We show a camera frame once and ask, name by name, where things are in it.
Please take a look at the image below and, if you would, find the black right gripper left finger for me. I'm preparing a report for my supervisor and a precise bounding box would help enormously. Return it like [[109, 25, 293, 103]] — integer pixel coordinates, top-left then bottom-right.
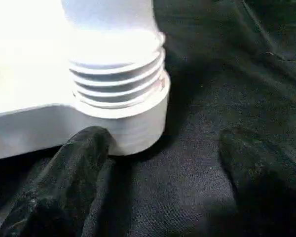
[[0, 126, 115, 237]]

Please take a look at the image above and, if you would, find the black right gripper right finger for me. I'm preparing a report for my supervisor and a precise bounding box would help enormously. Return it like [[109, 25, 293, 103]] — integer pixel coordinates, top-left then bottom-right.
[[218, 127, 296, 237]]

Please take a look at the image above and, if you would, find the white plastic table top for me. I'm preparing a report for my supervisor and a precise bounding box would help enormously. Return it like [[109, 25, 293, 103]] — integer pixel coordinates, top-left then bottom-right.
[[0, 0, 171, 161]]

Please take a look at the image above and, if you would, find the white plastic table leg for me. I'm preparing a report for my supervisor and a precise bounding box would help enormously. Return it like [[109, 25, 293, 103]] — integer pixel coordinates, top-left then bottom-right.
[[61, 0, 166, 110]]

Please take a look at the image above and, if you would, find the black work mat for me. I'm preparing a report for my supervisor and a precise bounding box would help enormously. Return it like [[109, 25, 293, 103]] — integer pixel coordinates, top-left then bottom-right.
[[0, 0, 296, 237]]

